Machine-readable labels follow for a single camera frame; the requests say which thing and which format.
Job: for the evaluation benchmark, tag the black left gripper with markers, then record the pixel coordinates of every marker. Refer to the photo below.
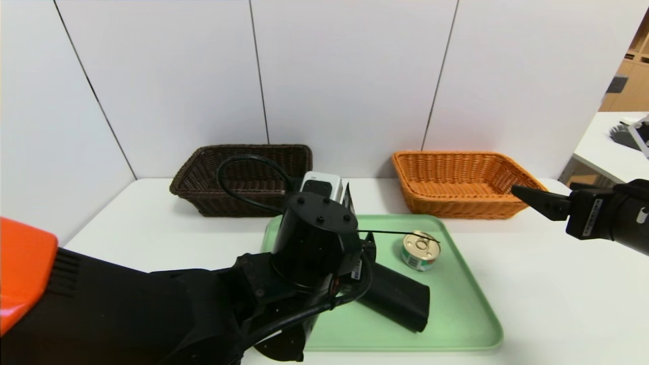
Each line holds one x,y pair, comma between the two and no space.
314,243

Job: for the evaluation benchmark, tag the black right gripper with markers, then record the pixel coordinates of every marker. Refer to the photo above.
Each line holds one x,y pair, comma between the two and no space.
590,215

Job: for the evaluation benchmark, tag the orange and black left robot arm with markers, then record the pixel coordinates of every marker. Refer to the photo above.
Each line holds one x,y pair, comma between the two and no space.
127,314

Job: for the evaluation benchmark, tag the orange wicker basket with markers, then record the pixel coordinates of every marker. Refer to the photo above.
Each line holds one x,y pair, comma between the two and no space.
464,208

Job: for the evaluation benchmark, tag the dark brown wicker basket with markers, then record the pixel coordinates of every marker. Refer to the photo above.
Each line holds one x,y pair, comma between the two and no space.
203,187

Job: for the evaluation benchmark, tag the white side table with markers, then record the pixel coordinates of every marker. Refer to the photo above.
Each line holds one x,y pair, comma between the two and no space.
603,152

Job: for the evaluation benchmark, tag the black bristle brush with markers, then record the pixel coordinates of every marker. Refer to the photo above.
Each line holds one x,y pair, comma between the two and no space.
619,137

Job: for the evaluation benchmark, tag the black rectangular soft case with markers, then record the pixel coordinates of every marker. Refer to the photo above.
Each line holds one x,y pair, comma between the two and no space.
400,299

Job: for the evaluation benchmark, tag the small tin can with pull-tab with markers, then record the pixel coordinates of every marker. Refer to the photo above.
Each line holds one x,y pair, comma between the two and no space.
420,251

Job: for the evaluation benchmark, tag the small dark grey box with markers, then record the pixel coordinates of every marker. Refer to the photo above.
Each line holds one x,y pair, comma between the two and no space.
615,83

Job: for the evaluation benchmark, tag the light wooden shelf unit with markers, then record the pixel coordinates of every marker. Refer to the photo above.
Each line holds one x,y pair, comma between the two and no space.
634,91

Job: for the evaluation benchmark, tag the light green plastic tray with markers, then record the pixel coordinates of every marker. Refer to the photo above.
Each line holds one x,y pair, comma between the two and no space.
456,304

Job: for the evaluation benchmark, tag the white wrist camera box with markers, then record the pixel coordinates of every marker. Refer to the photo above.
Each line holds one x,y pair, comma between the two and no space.
324,182

